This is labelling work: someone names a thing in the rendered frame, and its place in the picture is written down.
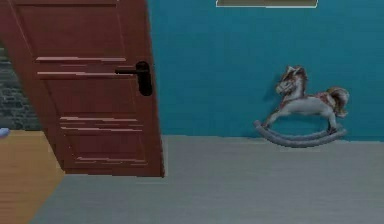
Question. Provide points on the grey rocking horse toy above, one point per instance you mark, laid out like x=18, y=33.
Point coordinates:
x=306, y=106

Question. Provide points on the pale blue round object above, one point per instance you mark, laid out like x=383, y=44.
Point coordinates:
x=3, y=132

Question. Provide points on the red-brown wooden room door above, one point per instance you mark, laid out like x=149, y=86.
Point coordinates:
x=90, y=100

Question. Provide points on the white-framed wall picture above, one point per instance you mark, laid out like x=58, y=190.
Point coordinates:
x=266, y=2

